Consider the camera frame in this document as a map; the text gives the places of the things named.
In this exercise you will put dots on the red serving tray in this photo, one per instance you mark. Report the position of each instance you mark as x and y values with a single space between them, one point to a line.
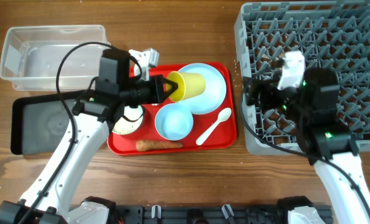
223 136

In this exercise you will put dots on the grey dishwasher rack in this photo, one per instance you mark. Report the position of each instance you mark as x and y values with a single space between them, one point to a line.
330 34

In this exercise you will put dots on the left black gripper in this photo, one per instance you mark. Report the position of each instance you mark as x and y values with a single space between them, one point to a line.
157 95

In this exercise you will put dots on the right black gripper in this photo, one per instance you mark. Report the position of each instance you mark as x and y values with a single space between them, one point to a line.
268 88

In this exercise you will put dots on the light blue plate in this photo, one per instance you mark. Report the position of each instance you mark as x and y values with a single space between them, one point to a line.
213 95

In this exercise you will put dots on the clear plastic bin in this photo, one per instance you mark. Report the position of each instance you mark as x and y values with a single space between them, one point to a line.
31 56

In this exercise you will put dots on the orange carrot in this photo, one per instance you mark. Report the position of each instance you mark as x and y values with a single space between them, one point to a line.
149 145

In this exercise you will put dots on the black plastic tray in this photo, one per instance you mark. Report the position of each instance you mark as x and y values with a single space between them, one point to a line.
38 124

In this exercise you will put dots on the light blue small bowl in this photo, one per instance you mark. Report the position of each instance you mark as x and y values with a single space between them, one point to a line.
173 122

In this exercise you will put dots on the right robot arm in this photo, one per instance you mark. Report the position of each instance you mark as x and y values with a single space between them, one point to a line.
324 140

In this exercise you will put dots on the yellow plastic cup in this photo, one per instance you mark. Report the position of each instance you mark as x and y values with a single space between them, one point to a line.
189 85

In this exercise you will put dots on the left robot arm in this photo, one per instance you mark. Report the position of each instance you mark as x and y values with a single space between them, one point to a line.
91 121

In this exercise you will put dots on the white plastic spoon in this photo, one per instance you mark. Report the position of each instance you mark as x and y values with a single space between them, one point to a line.
223 115

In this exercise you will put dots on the green bowl with rice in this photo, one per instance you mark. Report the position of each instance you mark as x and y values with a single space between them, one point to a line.
130 121

